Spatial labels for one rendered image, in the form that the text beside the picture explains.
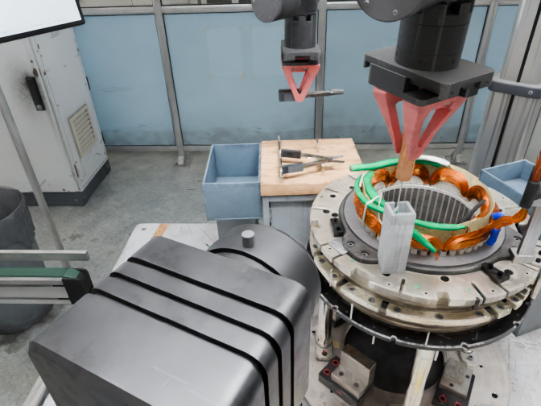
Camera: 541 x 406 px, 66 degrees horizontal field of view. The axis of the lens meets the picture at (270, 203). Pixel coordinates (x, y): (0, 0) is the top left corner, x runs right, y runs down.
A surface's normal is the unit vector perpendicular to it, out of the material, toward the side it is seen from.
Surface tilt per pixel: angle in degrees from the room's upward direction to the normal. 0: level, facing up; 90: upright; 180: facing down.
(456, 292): 0
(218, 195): 90
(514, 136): 90
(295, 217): 90
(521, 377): 0
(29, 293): 90
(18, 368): 0
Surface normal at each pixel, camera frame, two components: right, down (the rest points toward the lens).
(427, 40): -0.37, 0.56
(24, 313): 0.73, 0.40
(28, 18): 0.86, 0.15
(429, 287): -0.03, -0.83
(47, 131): -0.06, 0.55
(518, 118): -0.63, 0.44
